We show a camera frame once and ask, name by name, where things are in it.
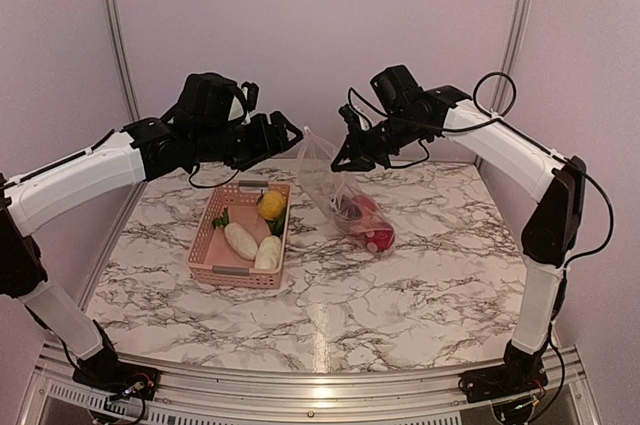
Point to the left aluminium frame post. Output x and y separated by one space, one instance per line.
117 41

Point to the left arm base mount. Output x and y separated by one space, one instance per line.
105 371

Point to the aluminium front rail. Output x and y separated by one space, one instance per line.
191 394

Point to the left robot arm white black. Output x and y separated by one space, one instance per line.
213 121

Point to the aluminium frame post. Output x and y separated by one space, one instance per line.
117 41
514 43

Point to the right aluminium frame post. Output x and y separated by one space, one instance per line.
514 43

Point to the pink perforated plastic basket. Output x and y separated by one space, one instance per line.
212 261

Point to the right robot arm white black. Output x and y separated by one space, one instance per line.
411 113

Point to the yellow toy lemon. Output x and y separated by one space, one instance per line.
272 205

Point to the white toy vegetable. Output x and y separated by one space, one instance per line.
267 257
241 241

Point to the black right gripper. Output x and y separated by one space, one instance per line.
364 161

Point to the red toy apple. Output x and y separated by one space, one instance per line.
367 206
380 240

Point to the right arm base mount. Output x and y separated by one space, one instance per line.
518 373

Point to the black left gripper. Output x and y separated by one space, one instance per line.
267 146

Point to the clear pink zip top bag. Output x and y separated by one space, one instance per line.
323 186

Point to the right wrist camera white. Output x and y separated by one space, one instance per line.
359 126

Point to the dark maroon toy fruit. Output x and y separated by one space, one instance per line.
345 210

